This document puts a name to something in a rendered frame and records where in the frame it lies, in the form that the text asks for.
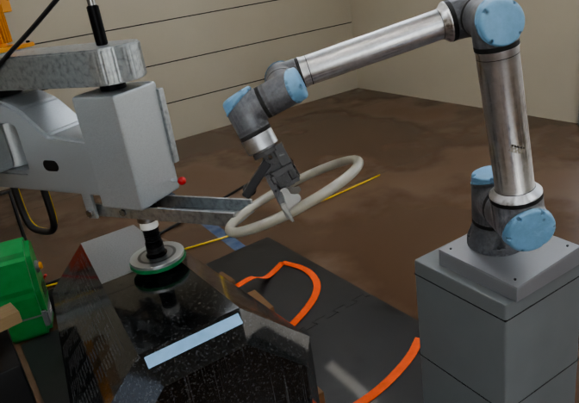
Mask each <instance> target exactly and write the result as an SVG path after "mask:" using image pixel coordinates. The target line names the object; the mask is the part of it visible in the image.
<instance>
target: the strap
mask: <svg viewBox="0 0 579 403"><path fill-rule="evenodd" d="M283 265H287V266H290V267H293V268H297V269H299V270H302V271H304V272H305V273H306V274H308V275H309V277H310V278H311V279H312V281H313V284H314V290H313V293H312V295H311V297H310V299H309V300H308V302H307V304H306V305H305V306H304V308H303V309H302V310H301V312H299V313H298V314H297V315H296V316H295V318H293V319H292V320H291V321H290V323H291V324H292V325H293V326H296V325H297V324H298V323H299V321H300V320H301V319H302V318H303V317H304V316H305V315H306V314H307V312H308V311H309V310H310V308H311V307H312V306H313V305H314V303H315V302H316V300H317V298H318V296H319V294H320V291H321V282H320V279H319V278H318V276H317V275H316V274H315V273H314V272H313V271H312V270H311V269H309V268H307V267H305V266H303V265H300V264H297V263H291V262H287V261H283V262H279V263H278V264H277V265H276V266H275V268H274V269H273V270H272V271H270V272H269V273H268V274H267V275H265V276H262V277H256V276H249V277H247V278H245V279H244V280H242V281H240V282H238V283H236V284H234V285H236V286H237V287H241V286H242V285H244V284H246V283H247V282H249V281H251V280H252V279H254V278H270V277H271V276H273V275H274V274H276V273H277V272H278V271H279V270H280V269H281V268H282V266H283ZM419 349H420V338H415V339H414V341H413V343H412V345H411V347H410V349H409V351H408V353H407V355H406V356H405V357H404V358H403V359H402V360H401V362H400V363H399V364H398V365H397V366H396V367H395V369H394V370H393V371H392V372H391V373H390V374H389V375H388V376H387V377H386V378H385V379H384V380H383V381H381V382H380V383H379V384H378V385H377V386H376V387H374V388H373V389H372V390H371V391H370V392H369V393H367V394H366V395H364V396H363V397H361V398H360V399H358V400H356V401H354V402H353V403H369V402H370V401H372V400H374V399H375V398H376V397H377V396H378V395H379V394H381V393H382V392H383V391H384V390H385V389H386V388H388V387H389V386H390V385H391V384H392V383H393V382H394V381H395V380H396V379H397V378H398V377H399V376H400V375H401V374H402V372H403V371H404V370H405V369H406V368H407V367H408V365H409V364H410V363H411V362H412V361H413V360H414V358H415V356H416V355H417V353H418V351H419Z"/></svg>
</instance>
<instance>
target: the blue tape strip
mask: <svg viewBox="0 0 579 403"><path fill-rule="evenodd" d="M241 324H243V322H242V320H241V318H240V316H239V314H238V313H236V314H235V315H233V316H231V317H229V318H226V319H224V320H222V321H220V322H218V323H216V324H214V325H211V326H209V327H207V328H205V329H203V330H201V331H199V332H197V333H194V334H192V335H190V336H188V337H187V338H184V339H182V340H180V341H177V342H176V343H174V344H171V345H169V346H167V347H165V348H163V349H161V350H158V351H156V352H154V353H152V354H151V355H149V356H145V357H144V358H145V361H146V364H147V367H148V368H149V369H150V368H152V367H154V366H156V365H158V364H160V363H162V362H164V361H166V360H169V359H171V358H173V357H175V356H177V355H179V354H181V353H183V352H185V351H187V350H189V349H191V348H193V347H195V346H198V345H199V344H202V343H204V342H206V341H208V340H210V339H211V338H214V337H216V336H218V335H220V334H222V333H223V332H227V331H229V330H231V329H233V328H235V327H236V326H239V325H241Z"/></svg>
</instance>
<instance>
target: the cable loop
mask: <svg viewBox="0 0 579 403"><path fill-rule="evenodd" d="M10 189H11V192H12V195H13V197H14V199H15V202H16V206H17V208H18V211H19V213H20V216H21V217H22V220H23V222H24V224H25V225H26V227H27V228H28V229H29V230H31V231H32V232H34V233H38V234H42V235H51V234H54V233H55V232H56V231H57V229H58V221H57V216H56V213H55V209H54V206H53V201H52V198H51V196H50V193H49V191H45V190H41V191H40V192H41V195H42V198H43V201H44V203H45V206H46V209H47V214H48V217H49V220H50V228H45V227H40V226H37V225H35V223H34V222H33V221H32V220H31V218H30V217H29V214H28V211H27V209H26V207H25V204H24V202H23V199H22V195H21V192H20V190H19V189H18V188H10Z"/></svg>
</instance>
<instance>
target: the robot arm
mask: <svg viewBox="0 0 579 403"><path fill-rule="evenodd" d="M524 26H525V15H524V12H523V9H522V8H521V7H520V5H519V4H518V3H516V2H515V1H514V0H445V1H442V2H440V3H439V5H438V7H437V9H435V10H432V11H429V12H426V13H425V14H422V15H418V16H415V17H412V18H409V19H407V20H405V21H402V22H398V23H395V24H392V25H390V26H388V27H385V28H380V29H378V30H376V31H373V32H370V33H368V34H363V35H360V36H359V37H356V38H353V39H350V40H346V41H343V42H341V43H339V44H336V45H333V46H329V47H326V48H324V49H321V50H319V51H316V52H313V53H310V54H307V55H304V56H301V57H296V58H294V59H290V60H287V61H283V60H280V61H277V62H274V63H272V64H271V65H270V66H269V67H268V69H267V70H266V73H265V82H264V83H262V84H260V85H259V86H257V87H255V88H253V89H252V88H251V87H250V86H246V87H245V88H244V89H242V90H240V91H238V92H237V93H235V94H234V95H232V96H230V97H229V98H228V99H227V100H226V101H225V102H224V103H223V108H224V110H225V112H226V114H227V117H228V119H229V120H230V121H231V123H232V125H233V128H234V130H235V131H236V133H237V134H238V136H239V138H240V141H241V143H242V145H243V146H244V148H245V149H246V152H247V154H248V156H252V155H253V157H254V159H255V160H257V159H260V158H263V160H262V162H261V163H260V165H259V167H258V168H257V169H256V171H255V172H254V174H253V176H252V178H251V179H250V181H249V182H248V183H247V184H245V185H244V187H243V192H242V195H243V196H244V197H245V198H247V199H250V197H251V196H252V195H254V194H255V193H256V188H257V187H258V185H259V183H260V182H261V180H262V179H263V177H266V181H267V183H268V184H269V186H270V188H271V190H272V191H273V194H274V196H275V197H276V199H277V202H278V204H279V205H280V207H281V209H282V210H283V213H284V215H285V216H286V218H287V219H288V220H290V221H292V222H294V219H293V217H292V214H291V213H290V210H291V209H292V208H293V207H294V206H295V205H296V204H297V203H299V202H300V200H301V196H300V195H298V193H299V192H300V191H301V188H300V187H299V186H297V187H290V186H291V185H293V184H295V183H296V182H298V181H300V174H299V172H298V171H297V169H296V166H295V165H294V161H293V159H292V158H290V157H289V155H288V153H287V152H286V151H285V149H284V147H283V143H282V142H280V143H278V144H275V143H277V137H276V135H275V134H274V132H273V130H272V128H271V125H270V123H269V122H268V119H270V118H271V117H272V116H274V115H277V114H279V113H281V112H283V111H284V110H285V109H288V108H290V107H292V106H294V105H296V104H298V103H300V102H302V101H303V100H305V99H306V98H307V97H308V91H307V87H309V85H312V84H317V83H319V82H322V81H324V80H327V79H329V78H334V77H337V76H339V75H342V74H345V73H347V72H349V71H354V70H357V69H359V68H362V67H365V66H367V65H371V64H374V63H376V62H379V61H382V60H385V59H388V58H391V57H394V56H396V55H399V54H402V53H406V52H409V51H411V50H414V49H416V48H419V47H423V46H426V45H429V44H432V43H434V42H436V41H439V40H448V41H450V42H453V41H456V40H461V39H464V38H469V37H471V39H472V45H473V50H474V54H475V55H476V66H477V72H478V78H479V84H480V90H481V96H482V107H483V113H484V119H485V125H486V131H487V137H488V143H489V155H490V160H491V165H489V166H484V167H482V168H479V169H477V170H475V171H473V173H472V174H471V182H470V185H471V209H472V223H471V225H470V229H469V231H468V233H467V245H468V246H469V248H471V250H473V251H475V252H477V253H479V254H482V255H485V256H491V257H505V256H509V255H513V254H515V253H517V252H519V251H533V250H536V249H538V248H539V247H541V246H542V245H543V244H546V243H547V242H548V241H549V240H550V239H551V237H552V235H553V233H554V232H555V229H556V221H555V219H554V217H553V216H552V214H551V212H549V211H548V210H546V208H545V200H544V192H543V188H542V186H541V185H540V184H538V183H536V182H534V174H533V166H532V151H531V143H530V136H529V128H528V120H527V112H526V98H525V90H524V82H523V74H522V66H521V58H520V34H521V32H523V29H524ZM269 155H271V156H272V158H269V157H268V156H269Z"/></svg>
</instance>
